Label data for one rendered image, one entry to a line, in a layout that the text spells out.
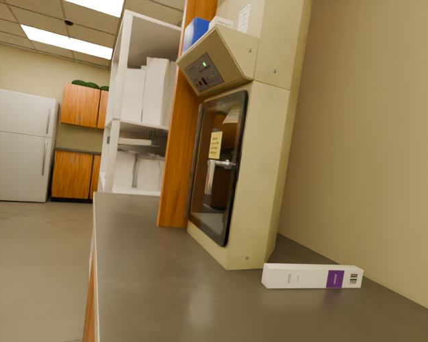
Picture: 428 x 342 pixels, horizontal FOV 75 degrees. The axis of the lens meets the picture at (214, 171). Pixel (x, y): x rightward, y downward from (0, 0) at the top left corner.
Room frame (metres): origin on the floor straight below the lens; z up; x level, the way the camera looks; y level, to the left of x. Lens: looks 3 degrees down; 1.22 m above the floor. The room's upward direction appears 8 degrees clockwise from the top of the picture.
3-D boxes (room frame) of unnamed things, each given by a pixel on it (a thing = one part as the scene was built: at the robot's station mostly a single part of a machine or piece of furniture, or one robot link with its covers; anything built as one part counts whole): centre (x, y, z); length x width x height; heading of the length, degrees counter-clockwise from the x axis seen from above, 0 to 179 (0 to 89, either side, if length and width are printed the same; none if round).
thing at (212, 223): (0.82, 0.01, 1.19); 0.30 x 0.01 x 0.40; 24
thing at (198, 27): (0.87, 0.09, 1.56); 0.10 x 0.10 x 0.09; 24
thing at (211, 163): (0.71, -0.01, 1.17); 0.05 x 0.03 x 0.10; 114
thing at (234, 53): (0.80, 0.05, 1.46); 0.32 x 0.12 x 0.10; 24
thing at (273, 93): (0.87, -0.11, 1.33); 0.32 x 0.25 x 0.77; 24
